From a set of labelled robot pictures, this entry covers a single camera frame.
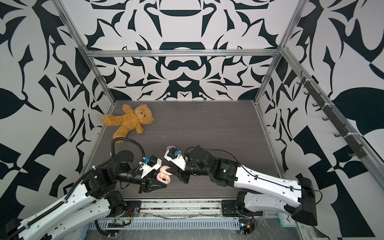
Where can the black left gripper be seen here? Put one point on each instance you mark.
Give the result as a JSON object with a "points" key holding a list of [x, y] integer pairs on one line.
{"points": [[144, 183]]}

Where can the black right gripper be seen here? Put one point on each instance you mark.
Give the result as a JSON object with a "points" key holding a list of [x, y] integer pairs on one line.
{"points": [[180, 173]]}

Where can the pink earbud charging case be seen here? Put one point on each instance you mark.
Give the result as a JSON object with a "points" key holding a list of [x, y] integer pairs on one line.
{"points": [[164, 176]]}

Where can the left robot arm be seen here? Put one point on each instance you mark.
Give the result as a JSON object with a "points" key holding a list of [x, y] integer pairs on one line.
{"points": [[93, 196]]}

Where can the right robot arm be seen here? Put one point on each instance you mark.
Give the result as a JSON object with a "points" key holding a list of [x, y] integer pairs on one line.
{"points": [[261, 192]]}

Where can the brown teddy bear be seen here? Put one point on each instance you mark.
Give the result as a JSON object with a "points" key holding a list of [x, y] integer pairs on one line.
{"points": [[131, 120]]}

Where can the small green desk clock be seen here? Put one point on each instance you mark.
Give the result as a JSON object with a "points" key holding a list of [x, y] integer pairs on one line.
{"points": [[286, 221]]}

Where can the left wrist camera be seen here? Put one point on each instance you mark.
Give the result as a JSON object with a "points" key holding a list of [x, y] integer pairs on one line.
{"points": [[148, 164]]}

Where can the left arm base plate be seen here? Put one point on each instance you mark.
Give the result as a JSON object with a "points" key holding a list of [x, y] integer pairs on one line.
{"points": [[132, 207]]}

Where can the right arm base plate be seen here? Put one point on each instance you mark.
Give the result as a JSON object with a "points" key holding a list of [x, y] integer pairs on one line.
{"points": [[234, 208]]}

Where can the white cable duct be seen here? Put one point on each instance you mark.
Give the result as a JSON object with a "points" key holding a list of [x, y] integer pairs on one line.
{"points": [[175, 224]]}

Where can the aluminium frame corner post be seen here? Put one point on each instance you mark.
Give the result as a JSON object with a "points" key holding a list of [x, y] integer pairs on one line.
{"points": [[267, 77]]}

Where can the wall hook rail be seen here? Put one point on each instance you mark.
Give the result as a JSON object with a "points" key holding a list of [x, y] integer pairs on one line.
{"points": [[344, 129]]}

